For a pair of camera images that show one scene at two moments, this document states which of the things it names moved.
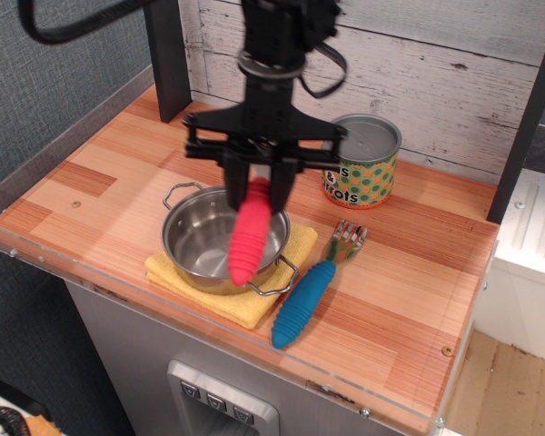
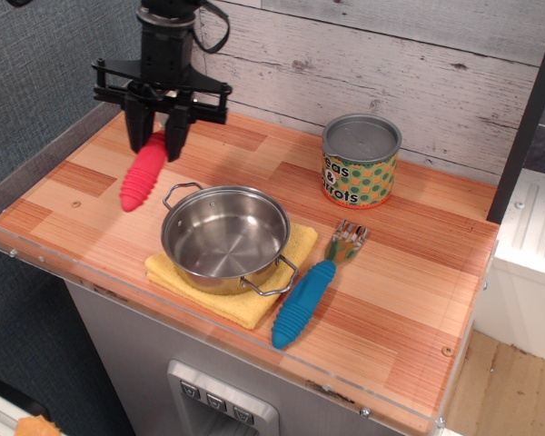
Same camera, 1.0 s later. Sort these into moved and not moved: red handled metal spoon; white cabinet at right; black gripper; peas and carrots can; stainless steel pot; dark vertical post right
Moved: black gripper; red handled metal spoon
Not moved: stainless steel pot; peas and carrots can; white cabinet at right; dark vertical post right
